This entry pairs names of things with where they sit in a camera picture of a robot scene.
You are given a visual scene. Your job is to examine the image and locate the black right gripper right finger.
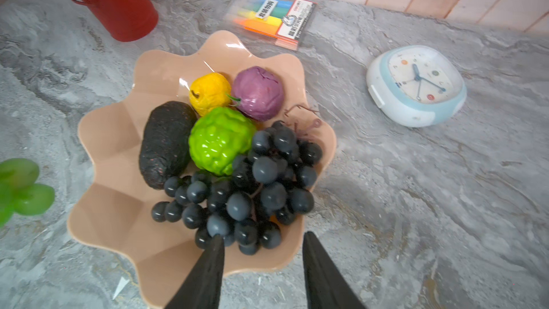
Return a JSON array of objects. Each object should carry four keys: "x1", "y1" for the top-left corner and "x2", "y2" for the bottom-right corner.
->
[{"x1": 303, "y1": 231, "x2": 366, "y2": 309}]

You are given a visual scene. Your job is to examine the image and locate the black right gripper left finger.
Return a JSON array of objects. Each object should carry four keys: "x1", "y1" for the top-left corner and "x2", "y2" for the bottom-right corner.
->
[{"x1": 165, "y1": 235, "x2": 225, "y2": 309}]

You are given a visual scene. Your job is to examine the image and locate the dark purple fake grape bunch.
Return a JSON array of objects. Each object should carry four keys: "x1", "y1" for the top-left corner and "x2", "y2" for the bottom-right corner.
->
[{"x1": 151, "y1": 120, "x2": 323, "y2": 255}]

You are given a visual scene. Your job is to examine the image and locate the dark fake avocado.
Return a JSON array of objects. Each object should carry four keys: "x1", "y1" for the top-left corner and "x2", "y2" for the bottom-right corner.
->
[{"x1": 139, "y1": 101, "x2": 197, "y2": 190}]

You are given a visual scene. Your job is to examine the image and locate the green bumpy fake fruit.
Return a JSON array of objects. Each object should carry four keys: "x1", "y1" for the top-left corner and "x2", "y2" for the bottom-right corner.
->
[{"x1": 189, "y1": 107, "x2": 257, "y2": 176}]

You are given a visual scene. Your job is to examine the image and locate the yellow fake lemon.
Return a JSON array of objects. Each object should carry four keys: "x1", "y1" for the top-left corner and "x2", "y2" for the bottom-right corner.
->
[{"x1": 189, "y1": 72, "x2": 232, "y2": 117}]

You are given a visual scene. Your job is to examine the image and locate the purple fake fruit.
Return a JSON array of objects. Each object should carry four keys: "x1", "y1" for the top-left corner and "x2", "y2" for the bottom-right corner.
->
[{"x1": 229, "y1": 67, "x2": 285, "y2": 122}]

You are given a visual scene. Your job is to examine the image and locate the green fake grape bunch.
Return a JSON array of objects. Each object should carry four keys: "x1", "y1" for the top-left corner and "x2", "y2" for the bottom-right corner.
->
[{"x1": 1, "y1": 158, "x2": 55, "y2": 227}]

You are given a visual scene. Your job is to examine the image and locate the white round alarm clock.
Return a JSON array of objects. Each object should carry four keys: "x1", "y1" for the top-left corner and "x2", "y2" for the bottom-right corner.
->
[{"x1": 366, "y1": 45, "x2": 467, "y2": 128}]

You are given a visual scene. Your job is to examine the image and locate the highlighter pack in plastic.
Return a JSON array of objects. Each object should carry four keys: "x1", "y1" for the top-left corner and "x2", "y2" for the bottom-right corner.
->
[{"x1": 224, "y1": 0, "x2": 317, "y2": 51}]

